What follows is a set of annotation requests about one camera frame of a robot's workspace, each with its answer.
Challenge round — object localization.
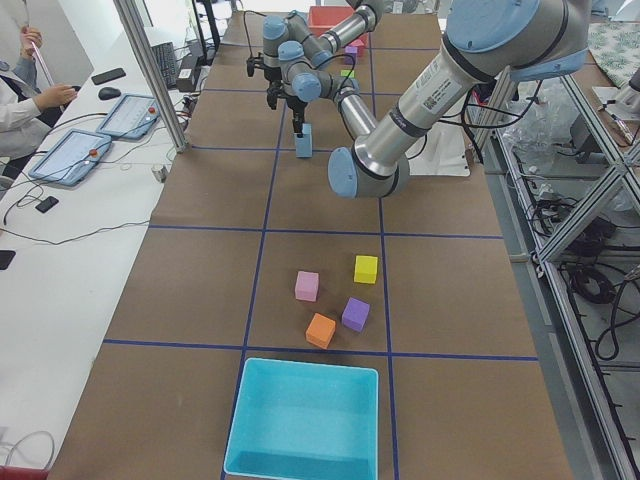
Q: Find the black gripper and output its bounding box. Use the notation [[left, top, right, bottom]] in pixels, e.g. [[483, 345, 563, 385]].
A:
[[286, 96, 307, 136], [263, 65, 282, 83]]

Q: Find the light blue foam block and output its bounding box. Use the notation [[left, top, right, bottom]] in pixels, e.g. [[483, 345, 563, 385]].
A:
[[294, 123, 312, 143], [295, 138, 313, 159]]

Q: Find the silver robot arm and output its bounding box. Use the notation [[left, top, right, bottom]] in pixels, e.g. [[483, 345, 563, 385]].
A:
[[247, 0, 385, 82], [263, 1, 591, 198]]

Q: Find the pink plastic tray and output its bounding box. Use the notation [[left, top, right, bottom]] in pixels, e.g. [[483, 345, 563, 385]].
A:
[[307, 5, 379, 53]]

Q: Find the purple foam block right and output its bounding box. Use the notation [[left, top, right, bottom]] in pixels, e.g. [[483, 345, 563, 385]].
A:
[[343, 45, 358, 65]]

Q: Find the purple foam block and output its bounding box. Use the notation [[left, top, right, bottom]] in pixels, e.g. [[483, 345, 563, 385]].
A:
[[341, 297, 370, 332], [343, 45, 358, 65]]

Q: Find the black keyboard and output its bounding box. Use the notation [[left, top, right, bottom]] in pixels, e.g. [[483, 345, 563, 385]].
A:
[[151, 42, 179, 89]]

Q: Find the teach pendant upper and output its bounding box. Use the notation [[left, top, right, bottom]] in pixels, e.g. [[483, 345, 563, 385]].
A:
[[96, 94, 159, 140]]

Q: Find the teach pendant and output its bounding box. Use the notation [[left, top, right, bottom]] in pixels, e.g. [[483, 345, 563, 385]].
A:
[[28, 129, 112, 187], [96, 94, 159, 140]]

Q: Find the black smartphone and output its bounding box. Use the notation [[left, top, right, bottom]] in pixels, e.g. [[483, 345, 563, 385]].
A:
[[91, 67, 126, 85]]

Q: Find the black computer mouse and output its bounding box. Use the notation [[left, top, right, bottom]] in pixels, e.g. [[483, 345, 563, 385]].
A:
[[98, 87, 122, 101]]

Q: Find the light pink foam block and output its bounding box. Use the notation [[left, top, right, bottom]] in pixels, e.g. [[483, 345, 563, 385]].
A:
[[294, 271, 319, 302]]

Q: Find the yellow foam block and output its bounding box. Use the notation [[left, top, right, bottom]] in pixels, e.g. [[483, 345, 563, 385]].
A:
[[353, 255, 379, 285]]

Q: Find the purple foam block left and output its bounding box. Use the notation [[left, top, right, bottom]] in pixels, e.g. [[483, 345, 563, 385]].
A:
[[341, 297, 370, 332]]

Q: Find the teach pendant lower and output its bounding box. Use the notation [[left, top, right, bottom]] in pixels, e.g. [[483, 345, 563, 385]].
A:
[[28, 129, 112, 187]]

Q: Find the orange foam block left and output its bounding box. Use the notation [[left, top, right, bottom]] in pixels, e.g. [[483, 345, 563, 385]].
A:
[[305, 313, 336, 349]]

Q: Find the person at desk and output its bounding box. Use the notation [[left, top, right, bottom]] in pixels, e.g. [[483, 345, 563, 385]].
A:
[[1, 26, 78, 179]]

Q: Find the teal plastic bin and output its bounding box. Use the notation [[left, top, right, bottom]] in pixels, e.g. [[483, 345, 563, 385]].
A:
[[223, 358, 379, 479]]

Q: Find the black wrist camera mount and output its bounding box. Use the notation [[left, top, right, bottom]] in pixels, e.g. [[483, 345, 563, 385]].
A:
[[266, 82, 286, 110], [246, 54, 264, 78]]

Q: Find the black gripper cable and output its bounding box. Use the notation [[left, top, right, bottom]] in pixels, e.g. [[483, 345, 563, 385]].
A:
[[242, 10, 281, 61]]

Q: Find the white pedestal base plate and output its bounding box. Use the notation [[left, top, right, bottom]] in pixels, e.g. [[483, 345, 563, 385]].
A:
[[406, 123, 470, 177]]

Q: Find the aluminium frame post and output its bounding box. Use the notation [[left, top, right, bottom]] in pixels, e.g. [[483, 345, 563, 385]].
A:
[[113, 0, 187, 153]]

